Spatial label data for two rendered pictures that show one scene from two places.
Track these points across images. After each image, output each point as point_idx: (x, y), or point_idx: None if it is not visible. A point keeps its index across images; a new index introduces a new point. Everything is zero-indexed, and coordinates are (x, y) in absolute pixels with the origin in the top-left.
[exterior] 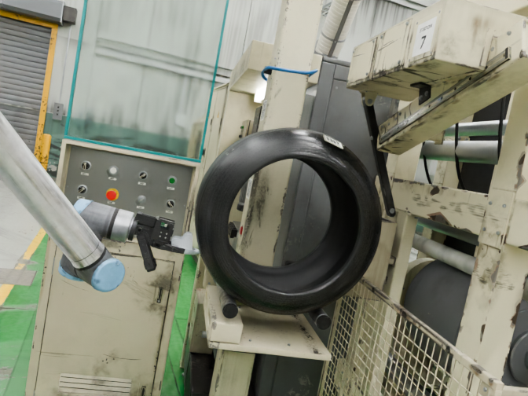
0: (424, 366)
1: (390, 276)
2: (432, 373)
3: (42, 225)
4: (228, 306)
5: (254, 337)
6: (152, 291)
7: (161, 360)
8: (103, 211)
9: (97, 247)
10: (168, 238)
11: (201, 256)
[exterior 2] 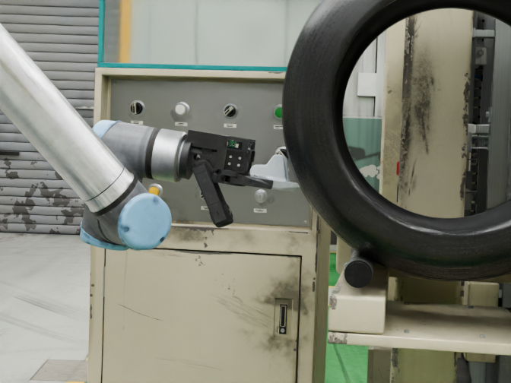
0: None
1: None
2: None
3: (33, 140)
4: (352, 264)
5: (417, 330)
6: (270, 314)
7: None
8: (135, 133)
9: (120, 175)
10: (243, 166)
11: (300, 188)
